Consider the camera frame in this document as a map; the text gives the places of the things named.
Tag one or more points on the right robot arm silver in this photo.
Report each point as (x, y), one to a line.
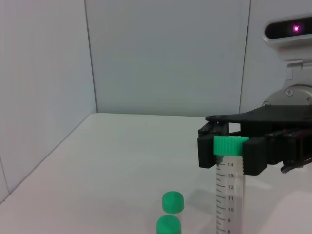
(297, 93)

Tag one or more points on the green-capped clear test tube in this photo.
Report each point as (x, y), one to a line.
(173, 202)
(229, 146)
(168, 225)

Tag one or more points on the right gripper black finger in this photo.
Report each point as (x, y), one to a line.
(256, 156)
(206, 153)

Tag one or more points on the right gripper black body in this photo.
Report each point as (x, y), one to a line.
(280, 119)

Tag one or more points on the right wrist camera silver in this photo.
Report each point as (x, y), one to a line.
(292, 36)

